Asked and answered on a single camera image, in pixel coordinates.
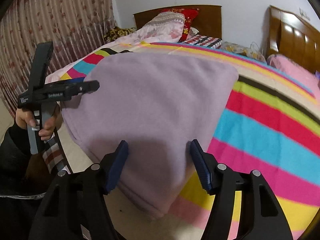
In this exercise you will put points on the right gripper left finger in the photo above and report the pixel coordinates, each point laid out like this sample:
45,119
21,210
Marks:
74,206

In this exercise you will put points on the dark wooden headboard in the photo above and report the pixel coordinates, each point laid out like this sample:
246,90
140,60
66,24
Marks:
208,22

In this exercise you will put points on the pink bed cover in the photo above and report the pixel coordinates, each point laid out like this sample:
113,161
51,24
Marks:
296,71

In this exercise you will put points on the person left hand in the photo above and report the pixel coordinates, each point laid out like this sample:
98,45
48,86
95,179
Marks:
25,117

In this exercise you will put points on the floral pleated curtain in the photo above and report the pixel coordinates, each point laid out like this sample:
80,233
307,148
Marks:
75,27

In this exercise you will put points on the red embroidered pillow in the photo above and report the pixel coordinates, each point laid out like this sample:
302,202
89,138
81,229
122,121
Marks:
189,14

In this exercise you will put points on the rainbow striped blanket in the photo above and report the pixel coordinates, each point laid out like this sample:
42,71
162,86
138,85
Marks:
265,126

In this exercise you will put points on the brown yellow patterned blanket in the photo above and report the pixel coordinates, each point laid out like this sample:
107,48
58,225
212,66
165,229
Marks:
116,33

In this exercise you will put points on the glossy brown wooden headboard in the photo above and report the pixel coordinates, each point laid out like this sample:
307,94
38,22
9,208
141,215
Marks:
293,37

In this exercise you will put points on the pink floral quilt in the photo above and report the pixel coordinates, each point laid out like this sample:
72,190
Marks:
165,27

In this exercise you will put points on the lilac knit pants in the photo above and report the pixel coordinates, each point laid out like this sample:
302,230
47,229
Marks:
157,103

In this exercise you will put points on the floral cloth nightstand cover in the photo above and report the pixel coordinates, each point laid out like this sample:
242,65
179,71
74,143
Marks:
252,52

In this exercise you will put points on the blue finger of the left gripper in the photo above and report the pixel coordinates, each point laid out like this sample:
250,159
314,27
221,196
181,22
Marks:
85,87

